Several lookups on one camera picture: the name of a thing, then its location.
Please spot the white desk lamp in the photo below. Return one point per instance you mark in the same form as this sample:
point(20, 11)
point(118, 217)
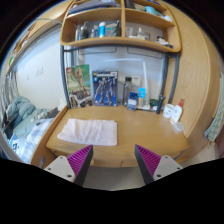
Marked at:
point(146, 105)

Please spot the dark bottle on shelf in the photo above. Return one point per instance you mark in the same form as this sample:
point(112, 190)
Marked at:
point(83, 34)

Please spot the teal blanket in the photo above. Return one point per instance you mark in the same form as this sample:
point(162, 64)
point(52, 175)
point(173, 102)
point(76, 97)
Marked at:
point(19, 109)

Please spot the blue white bottle on shelf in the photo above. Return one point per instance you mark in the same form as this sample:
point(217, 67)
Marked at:
point(102, 27)

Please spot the green toy figure box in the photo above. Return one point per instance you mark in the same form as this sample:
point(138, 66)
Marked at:
point(79, 88)

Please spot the pale pink towel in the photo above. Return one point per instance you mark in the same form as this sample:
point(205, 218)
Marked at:
point(90, 132)

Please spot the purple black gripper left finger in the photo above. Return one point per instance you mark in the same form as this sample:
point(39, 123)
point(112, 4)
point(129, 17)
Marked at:
point(73, 167)

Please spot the light blue orange carton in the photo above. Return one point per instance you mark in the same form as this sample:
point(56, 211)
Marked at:
point(141, 96)

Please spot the grey green hanging cloth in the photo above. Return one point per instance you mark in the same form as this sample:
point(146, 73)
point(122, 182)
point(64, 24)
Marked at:
point(216, 125)

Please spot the wooden desk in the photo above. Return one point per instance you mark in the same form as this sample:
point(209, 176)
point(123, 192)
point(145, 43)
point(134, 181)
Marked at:
point(147, 129)

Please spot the blue robot model kit box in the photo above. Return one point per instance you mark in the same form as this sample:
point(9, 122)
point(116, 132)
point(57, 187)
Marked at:
point(105, 86)

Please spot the white mug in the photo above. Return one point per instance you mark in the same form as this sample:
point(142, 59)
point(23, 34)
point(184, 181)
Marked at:
point(168, 110)

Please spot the bed with checked bedding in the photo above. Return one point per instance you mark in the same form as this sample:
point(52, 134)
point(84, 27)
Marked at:
point(24, 138)

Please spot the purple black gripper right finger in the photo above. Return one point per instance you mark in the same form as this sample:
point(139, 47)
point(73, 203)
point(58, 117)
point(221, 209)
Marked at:
point(154, 167)

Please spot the small blue box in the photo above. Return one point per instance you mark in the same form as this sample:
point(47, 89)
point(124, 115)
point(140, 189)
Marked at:
point(132, 101)

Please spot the dark clear water bottle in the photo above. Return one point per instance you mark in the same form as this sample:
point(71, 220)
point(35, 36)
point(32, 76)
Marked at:
point(126, 89)

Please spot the white red-capped lotion bottle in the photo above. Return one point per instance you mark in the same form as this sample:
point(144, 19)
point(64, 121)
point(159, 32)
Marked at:
point(177, 112)

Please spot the clear plastic cup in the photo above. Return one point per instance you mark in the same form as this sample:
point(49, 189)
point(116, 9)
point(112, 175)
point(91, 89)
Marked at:
point(178, 127)

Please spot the wooden wall shelf unit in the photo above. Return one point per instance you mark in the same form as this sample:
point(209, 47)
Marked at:
point(140, 23)

